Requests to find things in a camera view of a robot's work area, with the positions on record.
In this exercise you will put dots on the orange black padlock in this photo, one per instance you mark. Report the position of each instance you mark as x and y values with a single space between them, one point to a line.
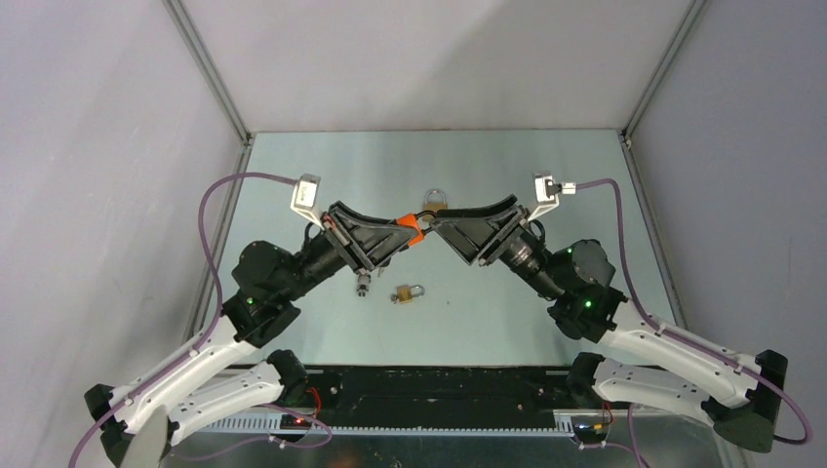
419 223

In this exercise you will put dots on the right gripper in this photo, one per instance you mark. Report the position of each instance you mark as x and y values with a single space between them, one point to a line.
468 231

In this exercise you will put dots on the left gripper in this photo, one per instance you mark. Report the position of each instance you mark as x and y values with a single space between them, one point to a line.
368 245

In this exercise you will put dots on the large brass padlock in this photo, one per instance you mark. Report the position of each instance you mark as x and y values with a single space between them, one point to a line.
435 200

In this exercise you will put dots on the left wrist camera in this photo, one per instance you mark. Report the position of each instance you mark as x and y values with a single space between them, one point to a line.
304 198

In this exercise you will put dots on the aluminium frame post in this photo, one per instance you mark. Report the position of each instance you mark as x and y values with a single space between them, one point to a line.
198 49
674 46

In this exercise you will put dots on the left aluminium frame post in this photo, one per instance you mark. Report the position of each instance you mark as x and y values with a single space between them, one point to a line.
198 49

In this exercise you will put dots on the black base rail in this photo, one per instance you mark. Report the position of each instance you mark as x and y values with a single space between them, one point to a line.
408 399

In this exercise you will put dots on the right aluminium frame post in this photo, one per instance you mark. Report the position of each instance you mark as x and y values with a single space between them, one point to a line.
674 46

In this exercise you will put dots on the small brass padlock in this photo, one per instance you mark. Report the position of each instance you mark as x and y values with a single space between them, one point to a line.
407 293

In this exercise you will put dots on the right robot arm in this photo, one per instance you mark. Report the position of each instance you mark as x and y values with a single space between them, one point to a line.
738 395

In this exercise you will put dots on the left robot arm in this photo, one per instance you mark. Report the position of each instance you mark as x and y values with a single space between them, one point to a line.
143 420

